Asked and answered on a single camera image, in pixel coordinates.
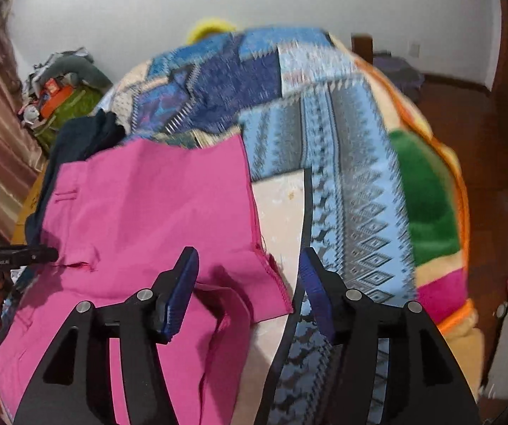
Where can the blue patchwork bedspread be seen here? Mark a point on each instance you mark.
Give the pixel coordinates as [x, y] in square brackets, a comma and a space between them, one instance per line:
[315, 132]

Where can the green orange fleece blanket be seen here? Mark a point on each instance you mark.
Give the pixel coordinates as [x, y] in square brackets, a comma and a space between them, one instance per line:
[437, 206]

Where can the dark navy folded garment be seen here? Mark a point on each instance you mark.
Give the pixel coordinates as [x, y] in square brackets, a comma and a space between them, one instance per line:
[79, 139]

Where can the wooden bedside chair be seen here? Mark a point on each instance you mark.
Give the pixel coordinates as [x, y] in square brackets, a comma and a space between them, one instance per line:
[363, 46]

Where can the yellow curved tube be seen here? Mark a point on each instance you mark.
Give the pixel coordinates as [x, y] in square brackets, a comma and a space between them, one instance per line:
[207, 27]

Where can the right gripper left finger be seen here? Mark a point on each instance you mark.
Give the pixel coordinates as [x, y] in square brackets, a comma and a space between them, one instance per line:
[72, 384]

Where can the green bag with clutter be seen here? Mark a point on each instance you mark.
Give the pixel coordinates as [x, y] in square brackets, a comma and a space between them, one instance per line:
[66, 86]

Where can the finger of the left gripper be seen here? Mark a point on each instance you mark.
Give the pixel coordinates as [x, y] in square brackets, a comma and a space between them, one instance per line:
[14, 257]

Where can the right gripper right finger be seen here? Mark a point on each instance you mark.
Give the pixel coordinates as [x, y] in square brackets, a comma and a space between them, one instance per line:
[390, 365]

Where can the pink pants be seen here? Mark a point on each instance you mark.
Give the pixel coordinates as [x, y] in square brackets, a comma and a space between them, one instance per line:
[123, 216]

